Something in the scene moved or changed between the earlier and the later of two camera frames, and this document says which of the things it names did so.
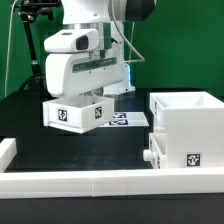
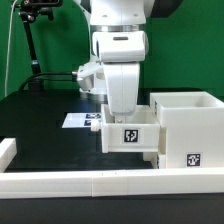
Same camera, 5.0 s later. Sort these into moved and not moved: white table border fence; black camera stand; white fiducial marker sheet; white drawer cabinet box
Moved: white fiducial marker sheet
Not moved: white drawer cabinet box; black camera stand; white table border fence
